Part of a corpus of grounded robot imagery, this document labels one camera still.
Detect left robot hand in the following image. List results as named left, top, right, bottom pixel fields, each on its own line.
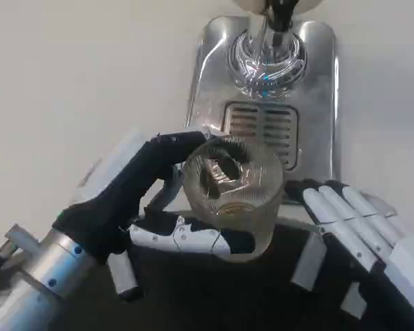
left=51, top=130, right=259, bottom=267

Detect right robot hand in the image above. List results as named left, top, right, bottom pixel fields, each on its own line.
left=286, top=178, right=414, bottom=311

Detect clear ribbed glass cup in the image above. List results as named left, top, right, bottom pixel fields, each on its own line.
left=181, top=136, right=287, bottom=265

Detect steel drip tray with grid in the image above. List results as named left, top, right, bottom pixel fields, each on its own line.
left=184, top=15, right=342, bottom=206

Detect black dispenser tap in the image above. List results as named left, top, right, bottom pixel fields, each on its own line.
left=250, top=0, right=296, bottom=44

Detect cream drink dispenser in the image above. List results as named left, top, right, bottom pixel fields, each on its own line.
left=233, top=0, right=321, bottom=19

